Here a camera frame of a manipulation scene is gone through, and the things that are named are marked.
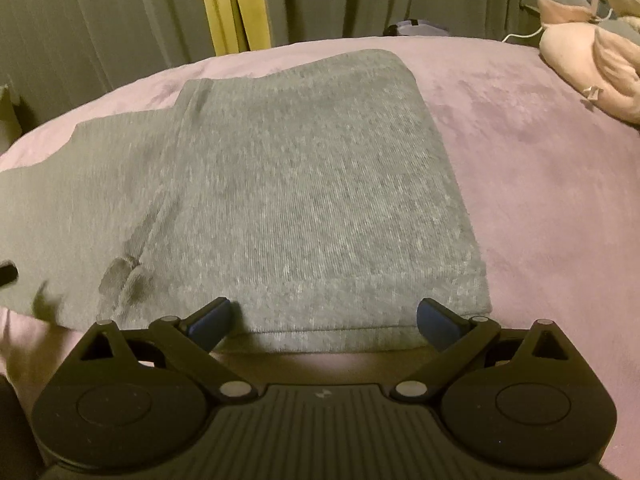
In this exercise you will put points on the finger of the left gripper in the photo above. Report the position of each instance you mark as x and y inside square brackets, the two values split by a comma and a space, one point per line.
[8, 274]

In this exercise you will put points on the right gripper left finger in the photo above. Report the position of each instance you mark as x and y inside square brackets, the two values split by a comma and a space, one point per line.
[182, 345]

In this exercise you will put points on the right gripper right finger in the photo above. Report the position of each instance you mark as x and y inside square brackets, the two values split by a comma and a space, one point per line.
[478, 360]

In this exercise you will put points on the grey sweatpants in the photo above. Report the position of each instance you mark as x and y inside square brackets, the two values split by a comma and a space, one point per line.
[319, 200]

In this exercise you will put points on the pink bed blanket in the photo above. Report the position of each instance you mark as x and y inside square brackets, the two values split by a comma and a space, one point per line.
[552, 188]

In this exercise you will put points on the grey-green curtain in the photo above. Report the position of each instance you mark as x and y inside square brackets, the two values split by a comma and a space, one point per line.
[59, 54]

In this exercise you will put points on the purple storage box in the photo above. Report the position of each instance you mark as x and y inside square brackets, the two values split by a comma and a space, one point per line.
[410, 28]

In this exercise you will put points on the pink plush toy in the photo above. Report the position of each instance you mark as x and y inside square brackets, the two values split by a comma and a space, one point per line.
[599, 59]

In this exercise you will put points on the yellow curtain panel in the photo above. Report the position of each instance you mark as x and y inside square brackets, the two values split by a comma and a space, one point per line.
[237, 26]

